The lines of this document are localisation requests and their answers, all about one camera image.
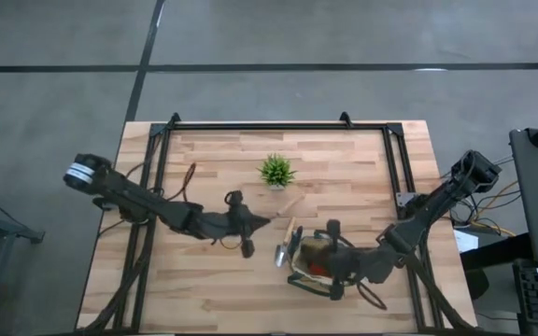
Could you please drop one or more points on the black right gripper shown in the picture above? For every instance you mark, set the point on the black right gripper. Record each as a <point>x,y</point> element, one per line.
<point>344,268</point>

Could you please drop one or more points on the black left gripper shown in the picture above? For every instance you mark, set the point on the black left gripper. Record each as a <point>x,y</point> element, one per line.
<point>241,221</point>

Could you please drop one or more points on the patterned canvas gardening bag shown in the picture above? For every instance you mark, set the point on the patterned canvas gardening bag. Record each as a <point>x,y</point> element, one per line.
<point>302,266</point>

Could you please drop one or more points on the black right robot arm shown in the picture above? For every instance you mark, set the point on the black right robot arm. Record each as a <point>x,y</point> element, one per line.
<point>418,228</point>

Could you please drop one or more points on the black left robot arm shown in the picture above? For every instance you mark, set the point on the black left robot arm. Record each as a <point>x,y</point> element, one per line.
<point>157,210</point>

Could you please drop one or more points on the small green potted plant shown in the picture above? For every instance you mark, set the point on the small green potted plant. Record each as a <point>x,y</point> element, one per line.
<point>276,172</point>

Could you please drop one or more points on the white paper sheet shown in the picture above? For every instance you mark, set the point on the white paper sheet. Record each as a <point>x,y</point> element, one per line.
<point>465,241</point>

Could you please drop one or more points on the black desk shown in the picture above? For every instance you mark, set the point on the black desk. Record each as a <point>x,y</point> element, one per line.
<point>493,254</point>

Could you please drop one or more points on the grey metal stand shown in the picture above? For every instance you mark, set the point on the grey metal stand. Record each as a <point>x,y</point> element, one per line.
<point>17,231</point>

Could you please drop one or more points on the black aluminium frame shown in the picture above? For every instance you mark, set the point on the black aluminium frame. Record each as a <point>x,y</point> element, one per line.
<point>273,126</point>

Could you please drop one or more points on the grey metal base plate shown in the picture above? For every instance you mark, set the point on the grey metal base plate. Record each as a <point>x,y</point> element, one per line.
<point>406,199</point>

